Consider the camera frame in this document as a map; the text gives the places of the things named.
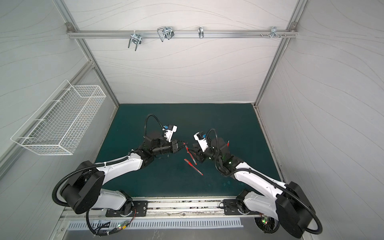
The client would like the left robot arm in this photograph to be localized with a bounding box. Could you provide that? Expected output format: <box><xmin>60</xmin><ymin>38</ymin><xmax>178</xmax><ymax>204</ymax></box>
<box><xmin>52</xmin><ymin>133</ymin><xmax>187</xmax><ymax>216</ymax></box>

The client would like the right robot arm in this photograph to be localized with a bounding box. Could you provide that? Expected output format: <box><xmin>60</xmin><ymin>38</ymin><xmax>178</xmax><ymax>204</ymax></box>
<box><xmin>189</xmin><ymin>138</ymin><xmax>323</xmax><ymax>239</ymax></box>

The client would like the green table mat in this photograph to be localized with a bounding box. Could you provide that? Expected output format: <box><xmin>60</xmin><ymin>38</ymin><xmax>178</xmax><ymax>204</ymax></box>
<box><xmin>97</xmin><ymin>104</ymin><xmax>279</xmax><ymax>197</ymax></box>

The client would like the metal u-bolt clamp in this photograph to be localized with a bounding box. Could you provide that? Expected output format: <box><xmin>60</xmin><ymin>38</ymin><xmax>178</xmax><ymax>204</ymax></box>
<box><xmin>128</xmin><ymin>33</ymin><xmax>142</xmax><ymax>51</ymax></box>
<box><xmin>157</xmin><ymin>27</ymin><xmax>175</xmax><ymax>42</ymax></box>

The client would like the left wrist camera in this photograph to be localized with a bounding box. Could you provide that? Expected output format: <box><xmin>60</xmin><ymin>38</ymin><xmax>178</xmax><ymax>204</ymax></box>
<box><xmin>163</xmin><ymin>125</ymin><xmax>178</xmax><ymax>143</ymax></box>

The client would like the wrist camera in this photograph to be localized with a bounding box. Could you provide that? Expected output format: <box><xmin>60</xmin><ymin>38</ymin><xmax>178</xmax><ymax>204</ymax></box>
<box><xmin>163</xmin><ymin>125</ymin><xmax>178</xmax><ymax>143</ymax></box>
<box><xmin>194</xmin><ymin>132</ymin><xmax>209</xmax><ymax>153</ymax></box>

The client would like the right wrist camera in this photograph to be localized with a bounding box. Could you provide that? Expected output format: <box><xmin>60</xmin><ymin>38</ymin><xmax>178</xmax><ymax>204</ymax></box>
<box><xmin>194</xmin><ymin>132</ymin><xmax>209</xmax><ymax>153</ymax></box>

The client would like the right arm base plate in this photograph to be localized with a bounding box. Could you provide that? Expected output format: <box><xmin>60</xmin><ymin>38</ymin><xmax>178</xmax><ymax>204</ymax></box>
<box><xmin>219</xmin><ymin>199</ymin><xmax>265</xmax><ymax>217</ymax></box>

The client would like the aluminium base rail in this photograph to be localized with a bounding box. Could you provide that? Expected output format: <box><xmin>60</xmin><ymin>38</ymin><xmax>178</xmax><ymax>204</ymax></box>
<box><xmin>59</xmin><ymin>196</ymin><xmax>301</xmax><ymax>221</ymax></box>

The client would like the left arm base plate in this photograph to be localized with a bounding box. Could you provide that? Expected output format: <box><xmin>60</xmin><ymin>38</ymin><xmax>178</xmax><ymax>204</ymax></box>
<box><xmin>106</xmin><ymin>201</ymin><xmax>149</xmax><ymax>218</ymax></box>

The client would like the right cable bundle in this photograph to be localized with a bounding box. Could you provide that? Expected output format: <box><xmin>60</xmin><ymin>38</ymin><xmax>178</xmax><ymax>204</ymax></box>
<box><xmin>254</xmin><ymin>214</ymin><xmax>281</xmax><ymax>234</ymax></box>

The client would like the cable bundle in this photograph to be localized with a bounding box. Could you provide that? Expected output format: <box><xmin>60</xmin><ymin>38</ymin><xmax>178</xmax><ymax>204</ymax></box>
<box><xmin>85</xmin><ymin>206</ymin><xmax>139</xmax><ymax>237</ymax></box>
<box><xmin>254</xmin><ymin>214</ymin><xmax>281</xmax><ymax>234</ymax></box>

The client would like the left cable bundle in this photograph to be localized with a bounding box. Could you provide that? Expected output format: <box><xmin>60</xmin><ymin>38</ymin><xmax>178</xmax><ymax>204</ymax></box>
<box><xmin>85</xmin><ymin>206</ymin><xmax>139</xmax><ymax>237</ymax></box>

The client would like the metal bracket clamp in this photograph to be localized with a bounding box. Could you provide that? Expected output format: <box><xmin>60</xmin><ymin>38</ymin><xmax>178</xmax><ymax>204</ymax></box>
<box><xmin>198</xmin><ymin>27</ymin><xmax>204</xmax><ymax>39</ymax></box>

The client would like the white wire basket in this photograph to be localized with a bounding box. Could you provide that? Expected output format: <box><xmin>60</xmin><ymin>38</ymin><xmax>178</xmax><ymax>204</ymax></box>
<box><xmin>11</xmin><ymin>80</ymin><xmax>106</xmax><ymax>156</ymax></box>

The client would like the white slotted cable duct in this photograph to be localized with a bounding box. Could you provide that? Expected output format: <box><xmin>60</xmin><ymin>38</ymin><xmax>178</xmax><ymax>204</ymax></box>
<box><xmin>67</xmin><ymin>218</ymin><xmax>244</xmax><ymax>231</ymax></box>

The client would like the aluminium cross rail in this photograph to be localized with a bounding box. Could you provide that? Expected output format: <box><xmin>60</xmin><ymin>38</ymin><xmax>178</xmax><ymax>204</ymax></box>
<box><xmin>67</xmin><ymin>29</ymin><xmax>299</xmax><ymax>39</ymax></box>

